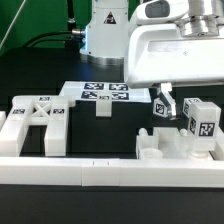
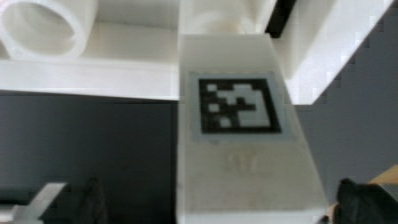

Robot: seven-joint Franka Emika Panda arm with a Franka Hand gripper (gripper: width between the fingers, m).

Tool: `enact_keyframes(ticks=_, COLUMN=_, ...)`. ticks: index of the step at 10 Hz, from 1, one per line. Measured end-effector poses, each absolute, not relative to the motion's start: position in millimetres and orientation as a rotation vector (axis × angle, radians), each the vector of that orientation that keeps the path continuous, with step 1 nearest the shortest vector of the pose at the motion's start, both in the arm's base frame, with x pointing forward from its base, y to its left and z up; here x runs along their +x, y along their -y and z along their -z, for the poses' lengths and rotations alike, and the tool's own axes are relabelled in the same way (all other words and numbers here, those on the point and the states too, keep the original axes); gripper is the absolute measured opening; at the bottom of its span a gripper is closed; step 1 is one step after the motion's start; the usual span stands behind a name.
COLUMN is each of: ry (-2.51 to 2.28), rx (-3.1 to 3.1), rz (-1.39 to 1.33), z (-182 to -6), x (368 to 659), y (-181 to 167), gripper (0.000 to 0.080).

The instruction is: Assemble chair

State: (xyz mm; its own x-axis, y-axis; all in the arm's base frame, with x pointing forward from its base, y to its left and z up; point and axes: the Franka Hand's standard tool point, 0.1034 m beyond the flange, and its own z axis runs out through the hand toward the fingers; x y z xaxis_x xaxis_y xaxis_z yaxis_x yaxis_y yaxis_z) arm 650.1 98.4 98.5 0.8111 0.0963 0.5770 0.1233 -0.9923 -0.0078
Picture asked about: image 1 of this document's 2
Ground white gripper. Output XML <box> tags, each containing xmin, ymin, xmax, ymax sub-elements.
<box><xmin>124</xmin><ymin>0</ymin><xmax>224</xmax><ymax>120</ymax></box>

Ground white chair seat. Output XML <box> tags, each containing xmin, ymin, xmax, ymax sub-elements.
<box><xmin>135</xmin><ymin>127</ymin><xmax>224</xmax><ymax>160</ymax></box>

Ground white tagged cube left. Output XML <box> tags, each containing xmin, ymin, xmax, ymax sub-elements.
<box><xmin>153</xmin><ymin>98</ymin><xmax>168</xmax><ymax>118</ymax></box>

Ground white tagged cube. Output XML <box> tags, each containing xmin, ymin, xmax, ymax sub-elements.
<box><xmin>153</xmin><ymin>98</ymin><xmax>168</xmax><ymax>118</ymax></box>
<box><xmin>183</xmin><ymin>98</ymin><xmax>201</xmax><ymax>117</ymax></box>

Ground white tagged cube right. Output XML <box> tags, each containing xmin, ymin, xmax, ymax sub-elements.
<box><xmin>183</xmin><ymin>98</ymin><xmax>201</xmax><ymax>117</ymax></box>

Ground black vertical pole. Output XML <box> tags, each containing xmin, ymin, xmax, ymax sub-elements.
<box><xmin>67</xmin><ymin>0</ymin><xmax>76</xmax><ymax>30</ymax></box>

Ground white marker base plate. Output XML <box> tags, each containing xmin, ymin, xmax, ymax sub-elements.
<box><xmin>60</xmin><ymin>81</ymin><xmax>151</xmax><ymax>103</ymax></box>

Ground white U-shaped obstacle wall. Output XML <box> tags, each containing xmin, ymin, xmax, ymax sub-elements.
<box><xmin>0</xmin><ymin>111</ymin><xmax>224</xmax><ymax>187</ymax></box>

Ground black cable with connector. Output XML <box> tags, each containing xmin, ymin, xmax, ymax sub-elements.
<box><xmin>23</xmin><ymin>28</ymin><xmax>87</xmax><ymax>48</ymax></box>

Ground white chair back frame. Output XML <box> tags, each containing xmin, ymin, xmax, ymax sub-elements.
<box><xmin>0</xmin><ymin>95</ymin><xmax>76</xmax><ymax>157</ymax></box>

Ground thin white cable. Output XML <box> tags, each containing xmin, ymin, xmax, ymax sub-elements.
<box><xmin>0</xmin><ymin>0</ymin><xmax>28</xmax><ymax>51</ymax></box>

